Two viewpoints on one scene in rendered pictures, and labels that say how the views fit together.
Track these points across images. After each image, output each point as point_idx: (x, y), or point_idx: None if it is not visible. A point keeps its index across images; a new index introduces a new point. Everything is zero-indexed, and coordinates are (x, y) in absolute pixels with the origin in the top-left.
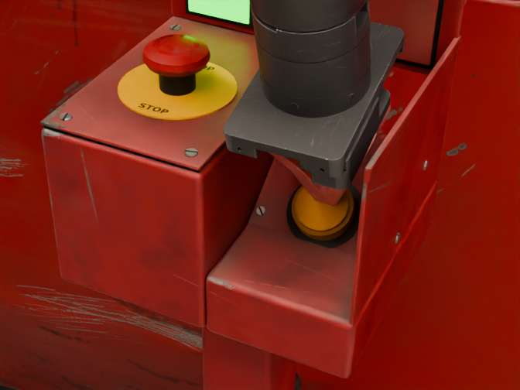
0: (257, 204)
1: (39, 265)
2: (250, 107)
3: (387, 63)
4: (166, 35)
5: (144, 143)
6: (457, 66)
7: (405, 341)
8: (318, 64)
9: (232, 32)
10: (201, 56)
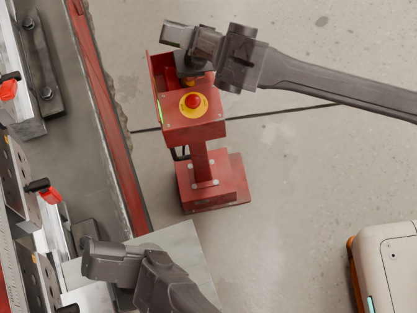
0: None
1: None
2: (208, 67)
3: (183, 49)
4: (190, 104)
5: (216, 95)
6: (98, 97)
7: (121, 143)
8: None
9: (161, 113)
10: (192, 94)
